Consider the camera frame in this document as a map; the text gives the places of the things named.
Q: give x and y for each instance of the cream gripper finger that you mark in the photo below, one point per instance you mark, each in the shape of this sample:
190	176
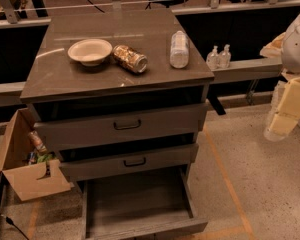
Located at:
289	105
278	127

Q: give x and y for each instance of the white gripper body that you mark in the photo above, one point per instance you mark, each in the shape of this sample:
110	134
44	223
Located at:
297	47

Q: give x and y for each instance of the clear plastic bottle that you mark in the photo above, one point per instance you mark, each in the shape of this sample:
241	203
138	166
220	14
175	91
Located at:
179	50

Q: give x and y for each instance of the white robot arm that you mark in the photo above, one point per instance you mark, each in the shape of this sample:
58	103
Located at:
287	47

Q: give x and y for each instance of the right clear sanitizer bottle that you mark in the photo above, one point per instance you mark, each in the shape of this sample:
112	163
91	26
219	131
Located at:
225	57

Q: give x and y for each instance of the clear sanitizer bottle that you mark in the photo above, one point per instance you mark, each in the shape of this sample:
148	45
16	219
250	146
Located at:
225	57
213	58

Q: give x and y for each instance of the left clear sanitizer bottle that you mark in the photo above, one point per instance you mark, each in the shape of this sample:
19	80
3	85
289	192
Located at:
213	58

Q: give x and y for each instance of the grey open bottom drawer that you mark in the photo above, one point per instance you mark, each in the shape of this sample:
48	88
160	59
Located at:
148	205

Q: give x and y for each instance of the grey drawer cabinet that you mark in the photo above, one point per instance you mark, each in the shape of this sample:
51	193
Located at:
59	88

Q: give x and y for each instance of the grey middle drawer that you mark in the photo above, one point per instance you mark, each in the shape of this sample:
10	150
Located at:
129	163

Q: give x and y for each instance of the grey top drawer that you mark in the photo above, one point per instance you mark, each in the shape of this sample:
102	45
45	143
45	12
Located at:
124	127

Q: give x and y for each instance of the gold patterned drink can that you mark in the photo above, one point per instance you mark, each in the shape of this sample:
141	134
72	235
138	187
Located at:
130	59

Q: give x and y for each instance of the white paper bowl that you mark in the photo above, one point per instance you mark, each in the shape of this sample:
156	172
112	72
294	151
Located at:
90	52

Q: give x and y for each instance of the green item in box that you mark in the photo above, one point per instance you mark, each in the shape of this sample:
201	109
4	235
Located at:
45	158

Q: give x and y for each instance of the snack package in box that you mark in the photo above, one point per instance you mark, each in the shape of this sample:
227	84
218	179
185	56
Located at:
37	142

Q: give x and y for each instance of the brown cardboard box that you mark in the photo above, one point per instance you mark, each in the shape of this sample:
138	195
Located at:
28	181

